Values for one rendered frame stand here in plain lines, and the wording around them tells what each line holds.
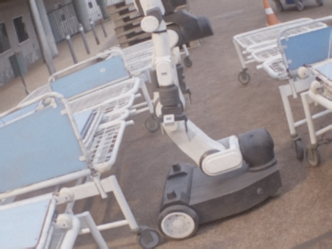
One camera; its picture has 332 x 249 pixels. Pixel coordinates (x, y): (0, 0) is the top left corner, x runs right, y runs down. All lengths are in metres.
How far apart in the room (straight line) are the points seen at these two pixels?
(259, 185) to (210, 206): 0.26
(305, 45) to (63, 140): 1.45
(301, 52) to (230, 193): 0.93
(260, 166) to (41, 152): 1.10
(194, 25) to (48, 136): 0.86
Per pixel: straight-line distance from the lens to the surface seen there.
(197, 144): 2.51
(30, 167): 2.43
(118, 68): 4.23
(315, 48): 2.83
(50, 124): 2.31
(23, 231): 1.84
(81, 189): 2.38
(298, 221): 2.29
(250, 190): 2.45
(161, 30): 2.17
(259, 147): 2.51
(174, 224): 2.47
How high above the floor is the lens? 1.23
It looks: 16 degrees down
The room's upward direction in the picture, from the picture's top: 20 degrees counter-clockwise
